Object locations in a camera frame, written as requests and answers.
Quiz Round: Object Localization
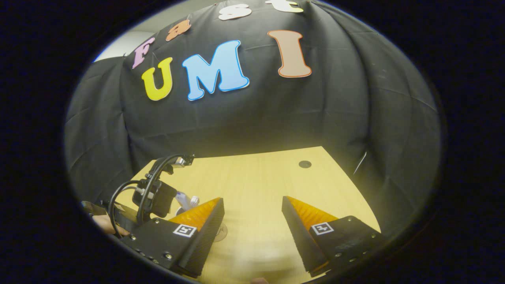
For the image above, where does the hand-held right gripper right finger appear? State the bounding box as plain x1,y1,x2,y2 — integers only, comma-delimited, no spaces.
281,196,389,278

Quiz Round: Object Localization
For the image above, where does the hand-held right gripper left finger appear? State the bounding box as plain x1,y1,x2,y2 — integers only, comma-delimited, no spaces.
118,197,225,278

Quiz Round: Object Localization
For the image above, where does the light wooden desktop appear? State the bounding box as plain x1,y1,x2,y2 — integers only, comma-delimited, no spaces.
114,146,381,284

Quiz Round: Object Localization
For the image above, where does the black backdrop cloth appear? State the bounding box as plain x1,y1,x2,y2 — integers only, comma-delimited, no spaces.
63,0,441,233

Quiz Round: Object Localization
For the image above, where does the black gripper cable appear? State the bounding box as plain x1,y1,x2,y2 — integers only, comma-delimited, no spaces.
108,154,186,238

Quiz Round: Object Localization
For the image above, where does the white cable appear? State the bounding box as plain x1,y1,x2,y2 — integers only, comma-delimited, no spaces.
352,151,368,175

